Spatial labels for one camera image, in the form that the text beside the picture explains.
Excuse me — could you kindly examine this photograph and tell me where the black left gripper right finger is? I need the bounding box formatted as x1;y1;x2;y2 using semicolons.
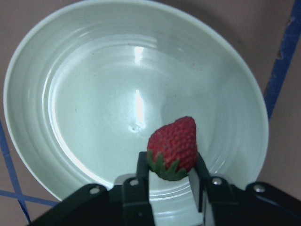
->
189;154;238;226

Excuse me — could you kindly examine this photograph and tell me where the pale green plate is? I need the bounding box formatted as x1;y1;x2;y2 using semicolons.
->
3;0;269;226

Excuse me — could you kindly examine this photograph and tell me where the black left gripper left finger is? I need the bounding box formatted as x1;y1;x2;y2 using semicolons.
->
122;152;155;226

